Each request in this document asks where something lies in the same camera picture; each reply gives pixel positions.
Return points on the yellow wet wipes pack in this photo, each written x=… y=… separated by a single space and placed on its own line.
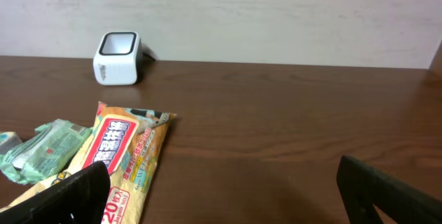
x=128 y=141

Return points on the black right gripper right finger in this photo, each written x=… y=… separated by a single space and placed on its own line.
x=364 y=189

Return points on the white barcode scanner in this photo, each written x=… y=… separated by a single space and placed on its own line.
x=118 y=58

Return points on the light green tissue pack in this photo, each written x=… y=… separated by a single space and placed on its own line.
x=46 y=154

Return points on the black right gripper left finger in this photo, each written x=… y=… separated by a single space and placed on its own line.
x=81 y=198

